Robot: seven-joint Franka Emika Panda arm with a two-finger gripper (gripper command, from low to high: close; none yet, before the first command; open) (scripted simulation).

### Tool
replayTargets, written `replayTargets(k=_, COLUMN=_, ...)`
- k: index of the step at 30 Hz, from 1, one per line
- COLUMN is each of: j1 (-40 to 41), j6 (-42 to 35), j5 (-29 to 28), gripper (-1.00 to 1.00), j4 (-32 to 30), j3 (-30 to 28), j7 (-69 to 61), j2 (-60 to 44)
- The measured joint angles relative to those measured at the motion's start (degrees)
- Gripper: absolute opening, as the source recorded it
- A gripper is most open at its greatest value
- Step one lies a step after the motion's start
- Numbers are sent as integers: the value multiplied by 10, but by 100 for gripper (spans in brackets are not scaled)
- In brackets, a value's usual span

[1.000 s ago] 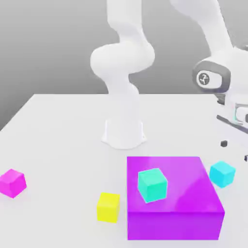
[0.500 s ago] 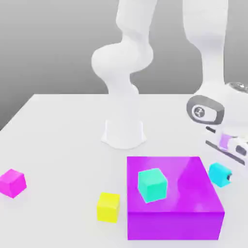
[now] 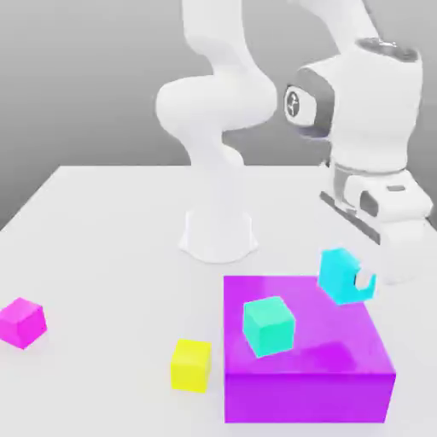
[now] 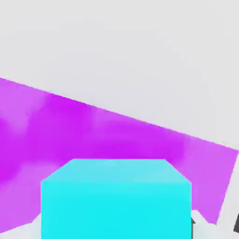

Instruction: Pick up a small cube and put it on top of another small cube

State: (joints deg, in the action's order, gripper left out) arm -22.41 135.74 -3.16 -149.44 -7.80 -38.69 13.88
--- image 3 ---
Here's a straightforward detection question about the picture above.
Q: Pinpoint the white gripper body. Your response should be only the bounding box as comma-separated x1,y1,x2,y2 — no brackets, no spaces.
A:
319,189,434,287

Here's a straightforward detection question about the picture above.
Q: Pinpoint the small cyan cube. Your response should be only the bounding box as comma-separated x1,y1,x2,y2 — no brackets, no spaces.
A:
317,248,377,306

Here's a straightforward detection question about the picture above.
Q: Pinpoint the small teal cube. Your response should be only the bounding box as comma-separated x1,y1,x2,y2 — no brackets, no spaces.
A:
242,295,297,359

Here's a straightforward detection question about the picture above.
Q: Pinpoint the small yellow cube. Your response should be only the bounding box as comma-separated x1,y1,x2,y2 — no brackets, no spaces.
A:
170,338,213,394

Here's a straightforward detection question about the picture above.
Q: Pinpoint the small magenta cube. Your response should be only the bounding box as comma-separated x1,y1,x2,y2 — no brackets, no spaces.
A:
0,296,48,351

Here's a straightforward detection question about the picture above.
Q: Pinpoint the large purple box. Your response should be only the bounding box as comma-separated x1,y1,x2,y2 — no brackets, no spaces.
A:
223,274,398,425

